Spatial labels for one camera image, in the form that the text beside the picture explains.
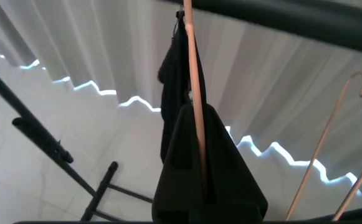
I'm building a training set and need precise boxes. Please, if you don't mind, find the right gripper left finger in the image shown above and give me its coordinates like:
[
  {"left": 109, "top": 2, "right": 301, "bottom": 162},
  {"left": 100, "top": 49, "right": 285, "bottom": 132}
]
[{"left": 151, "top": 104, "right": 205, "bottom": 220}]

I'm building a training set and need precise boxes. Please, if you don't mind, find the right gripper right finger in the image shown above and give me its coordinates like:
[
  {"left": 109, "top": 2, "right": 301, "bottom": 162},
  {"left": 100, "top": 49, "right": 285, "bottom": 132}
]
[{"left": 204, "top": 104, "right": 269, "bottom": 220}]

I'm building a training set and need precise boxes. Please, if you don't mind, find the black garment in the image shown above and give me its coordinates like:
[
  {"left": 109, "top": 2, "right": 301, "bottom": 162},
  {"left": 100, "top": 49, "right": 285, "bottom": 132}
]
[{"left": 157, "top": 11, "right": 208, "bottom": 164}]

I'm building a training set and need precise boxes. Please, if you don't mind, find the pink clothes hanger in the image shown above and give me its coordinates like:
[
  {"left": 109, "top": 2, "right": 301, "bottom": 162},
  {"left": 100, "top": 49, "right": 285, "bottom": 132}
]
[
  {"left": 285, "top": 71, "right": 362, "bottom": 222},
  {"left": 183, "top": 0, "right": 208, "bottom": 189}
]

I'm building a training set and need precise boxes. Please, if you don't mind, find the black clothes rack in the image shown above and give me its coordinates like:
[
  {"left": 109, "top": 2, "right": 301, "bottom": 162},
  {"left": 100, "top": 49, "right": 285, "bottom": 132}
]
[{"left": 0, "top": 0, "right": 362, "bottom": 222}]

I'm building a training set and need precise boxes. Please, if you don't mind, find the white curtain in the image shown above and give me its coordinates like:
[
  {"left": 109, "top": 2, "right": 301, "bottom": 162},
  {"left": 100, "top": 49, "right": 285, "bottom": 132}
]
[{"left": 0, "top": 0, "right": 362, "bottom": 195}]

